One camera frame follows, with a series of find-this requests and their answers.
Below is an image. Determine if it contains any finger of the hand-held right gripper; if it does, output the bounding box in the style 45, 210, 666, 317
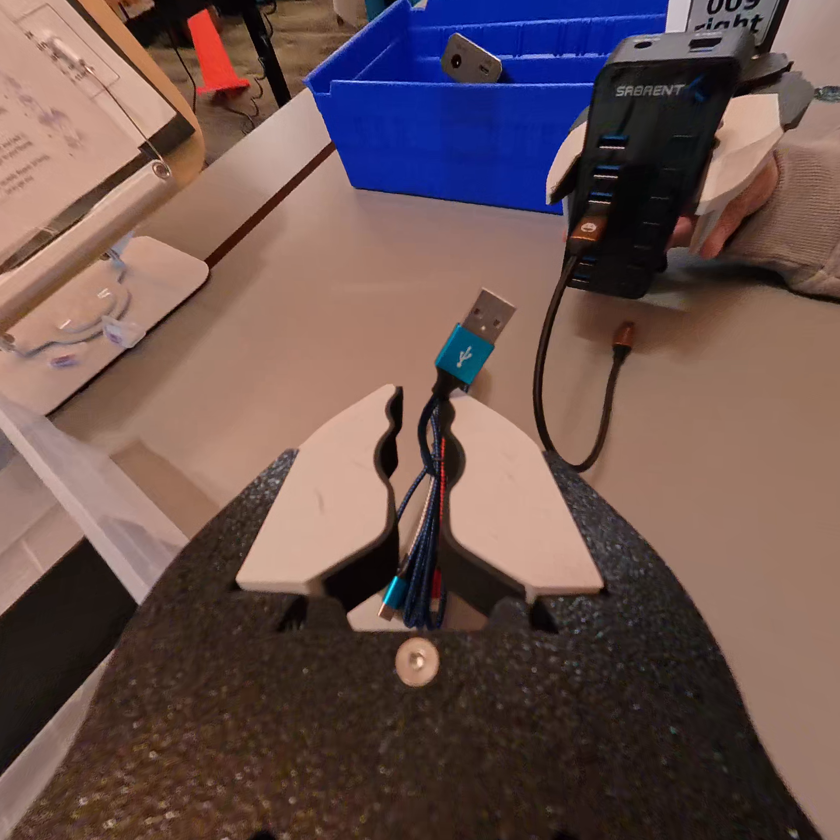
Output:
694, 94, 788, 219
545, 108, 593, 206

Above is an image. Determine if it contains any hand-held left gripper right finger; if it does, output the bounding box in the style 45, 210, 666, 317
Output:
441, 394, 605, 609

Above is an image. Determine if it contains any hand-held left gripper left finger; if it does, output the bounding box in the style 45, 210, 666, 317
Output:
234, 384, 405, 602

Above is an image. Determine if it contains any black USB hub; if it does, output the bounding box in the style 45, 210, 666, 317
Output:
564, 33, 757, 301

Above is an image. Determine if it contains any black cable with orange plugs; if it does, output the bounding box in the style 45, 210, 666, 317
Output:
533, 200, 637, 473

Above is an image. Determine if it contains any blue braided USB cable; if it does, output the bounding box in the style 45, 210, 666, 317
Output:
377, 287, 517, 632

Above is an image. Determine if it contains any person's right forearm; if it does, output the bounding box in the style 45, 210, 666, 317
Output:
721, 140, 840, 301

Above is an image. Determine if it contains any grey desk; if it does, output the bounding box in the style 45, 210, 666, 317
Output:
0, 85, 840, 840

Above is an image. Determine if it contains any person's right hand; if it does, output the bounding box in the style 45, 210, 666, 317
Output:
669, 163, 780, 261

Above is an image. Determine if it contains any blue plastic bin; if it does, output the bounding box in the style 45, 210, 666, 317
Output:
304, 0, 672, 215

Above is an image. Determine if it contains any grey metal adapter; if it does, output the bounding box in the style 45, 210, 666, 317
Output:
440, 33, 504, 85

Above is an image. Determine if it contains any clear plastic bin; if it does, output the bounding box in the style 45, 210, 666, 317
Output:
0, 392, 193, 778

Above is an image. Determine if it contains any black table leg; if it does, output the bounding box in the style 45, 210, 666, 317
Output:
244, 0, 294, 107

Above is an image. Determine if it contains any orange traffic cone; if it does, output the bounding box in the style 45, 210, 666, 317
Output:
185, 8, 252, 95

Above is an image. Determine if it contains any document display stand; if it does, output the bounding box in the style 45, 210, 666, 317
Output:
0, 0, 212, 417

